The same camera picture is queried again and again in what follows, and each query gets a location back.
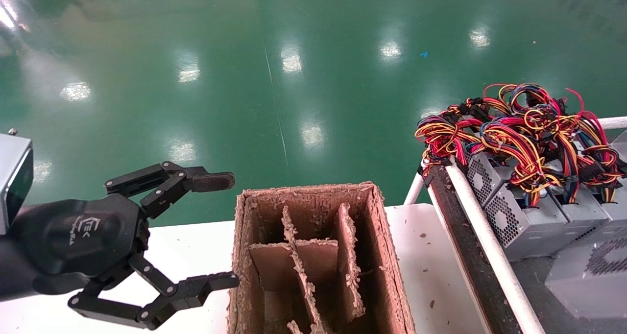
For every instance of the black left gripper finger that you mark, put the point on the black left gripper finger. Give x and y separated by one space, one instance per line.
188 292
169 179

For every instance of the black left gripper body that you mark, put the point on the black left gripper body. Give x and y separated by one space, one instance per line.
83 233

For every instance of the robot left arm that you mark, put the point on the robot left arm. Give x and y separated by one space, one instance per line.
7 275

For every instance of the short cardboard cross divider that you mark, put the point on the short cardboard cross divider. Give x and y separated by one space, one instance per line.
272 268

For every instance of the long cardboard divider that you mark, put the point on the long cardboard divider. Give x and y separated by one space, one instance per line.
303 280
349 265

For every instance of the worn brown cardboard box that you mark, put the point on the worn brown cardboard box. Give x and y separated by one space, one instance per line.
387 255

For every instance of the white support pipe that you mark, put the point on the white support pipe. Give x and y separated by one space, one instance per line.
414 189

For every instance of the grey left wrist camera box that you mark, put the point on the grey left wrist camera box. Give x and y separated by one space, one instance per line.
11 172

